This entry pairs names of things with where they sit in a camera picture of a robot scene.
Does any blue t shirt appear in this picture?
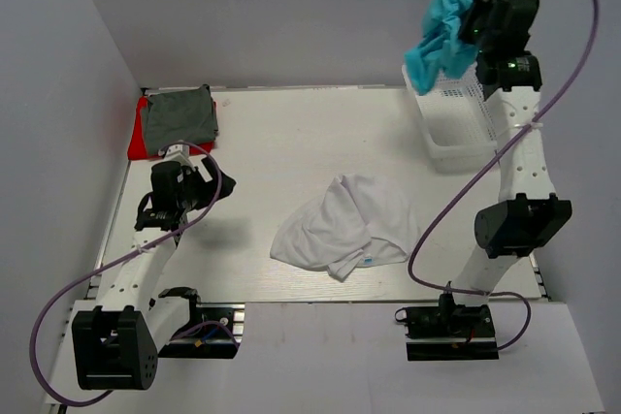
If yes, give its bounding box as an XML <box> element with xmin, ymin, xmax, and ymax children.
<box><xmin>404</xmin><ymin>0</ymin><xmax>477</xmax><ymax>95</ymax></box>

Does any white t shirt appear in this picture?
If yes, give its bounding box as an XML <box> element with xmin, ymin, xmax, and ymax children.
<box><xmin>270</xmin><ymin>174</ymin><xmax>419</xmax><ymax>282</ymax></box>

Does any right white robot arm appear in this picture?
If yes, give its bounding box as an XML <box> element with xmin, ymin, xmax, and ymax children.
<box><xmin>438</xmin><ymin>0</ymin><xmax>572</xmax><ymax>335</ymax></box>

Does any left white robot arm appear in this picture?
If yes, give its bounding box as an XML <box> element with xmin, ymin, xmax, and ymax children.
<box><xmin>72</xmin><ymin>157</ymin><xmax>236</xmax><ymax>391</ymax></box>

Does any folded red t shirt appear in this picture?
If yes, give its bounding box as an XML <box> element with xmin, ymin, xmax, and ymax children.
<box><xmin>127</xmin><ymin>96</ymin><xmax>216</xmax><ymax>162</ymax></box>

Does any folded grey t shirt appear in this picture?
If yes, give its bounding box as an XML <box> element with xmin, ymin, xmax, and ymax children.
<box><xmin>140</xmin><ymin>84</ymin><xmax>219</xmax><ymax>156</ymax></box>

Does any white plastic basket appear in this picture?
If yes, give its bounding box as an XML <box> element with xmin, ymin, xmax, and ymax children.
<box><xmin>402</xmin><ymin>67</ymin><xmax>497</xmax><ymax>174</ymax></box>

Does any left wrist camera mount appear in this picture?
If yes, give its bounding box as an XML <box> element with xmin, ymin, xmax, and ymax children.
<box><xmin>160</xmin><ymin>143</ymin><xmax>196</xmax><ymax>171</ymax></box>

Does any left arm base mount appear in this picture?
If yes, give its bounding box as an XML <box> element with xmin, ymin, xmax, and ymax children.
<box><xmin>151</xmin><ymin>287</ymin><xmax>245</xmax><ymax>359</ymax></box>

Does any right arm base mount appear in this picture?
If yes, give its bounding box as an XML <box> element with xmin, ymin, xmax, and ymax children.
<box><xmin>395</xmin><ymin>304</ymin><xmax>499</xmax><ymax>362</ymax></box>

